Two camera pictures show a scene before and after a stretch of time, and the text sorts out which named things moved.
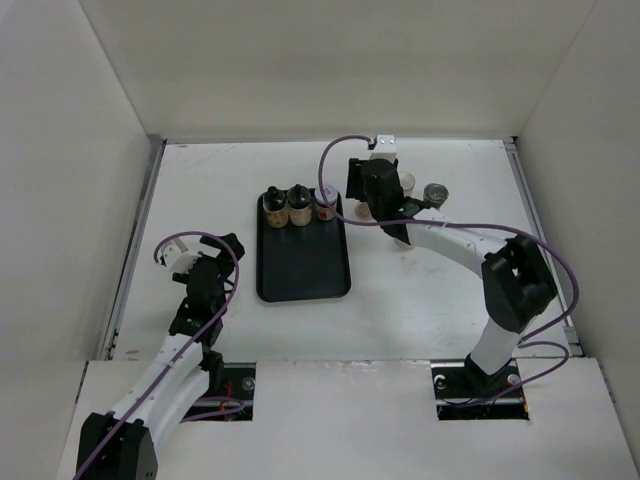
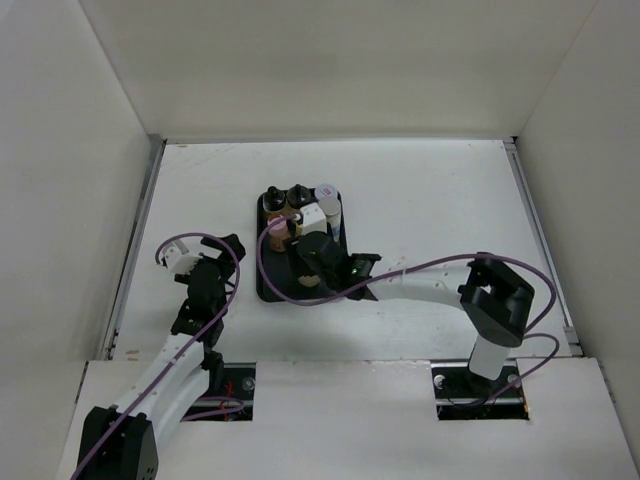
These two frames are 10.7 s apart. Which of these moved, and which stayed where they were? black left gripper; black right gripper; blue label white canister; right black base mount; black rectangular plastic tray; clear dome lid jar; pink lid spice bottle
Moved: clear dome lid jar; pink lid spice bottle; black right gripper; blue label white canister
Stayed: right black base mount; black left gripper; black rectangular plastic tray
